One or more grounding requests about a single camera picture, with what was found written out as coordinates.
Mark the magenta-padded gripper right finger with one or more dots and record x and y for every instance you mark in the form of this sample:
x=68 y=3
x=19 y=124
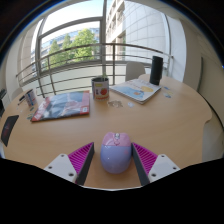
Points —
x=165 y=165

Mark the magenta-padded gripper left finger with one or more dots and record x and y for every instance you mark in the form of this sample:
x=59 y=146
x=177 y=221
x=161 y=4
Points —
x=56 y=165

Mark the pink and lilac computer mouse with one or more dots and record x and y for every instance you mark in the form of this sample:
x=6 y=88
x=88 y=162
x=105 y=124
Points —
x=116 y=156

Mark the black mouse pad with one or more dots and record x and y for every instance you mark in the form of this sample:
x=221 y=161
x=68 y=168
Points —
x=9 y=130

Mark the red and blue book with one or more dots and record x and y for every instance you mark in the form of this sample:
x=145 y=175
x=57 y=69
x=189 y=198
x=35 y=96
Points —
x=63 y=106

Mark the small paper sticker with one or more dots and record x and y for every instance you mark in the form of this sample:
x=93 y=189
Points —
x=166 y=88
x=115 y=103
x=167 y=95
x=130 y=104

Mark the blue marker pen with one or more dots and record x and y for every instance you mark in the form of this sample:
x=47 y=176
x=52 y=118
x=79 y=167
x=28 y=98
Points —
x=21 y=99

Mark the fruit print tin can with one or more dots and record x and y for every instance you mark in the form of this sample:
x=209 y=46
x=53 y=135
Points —
x=100 y=89

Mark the black cylinder speaker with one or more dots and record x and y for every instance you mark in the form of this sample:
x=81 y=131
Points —
x=156 y=70

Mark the white chair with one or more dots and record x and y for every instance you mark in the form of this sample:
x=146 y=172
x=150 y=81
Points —
x=134 y=70

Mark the metal balcony railing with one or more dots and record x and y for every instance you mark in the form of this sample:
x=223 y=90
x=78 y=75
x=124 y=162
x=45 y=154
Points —
x=113 y=66

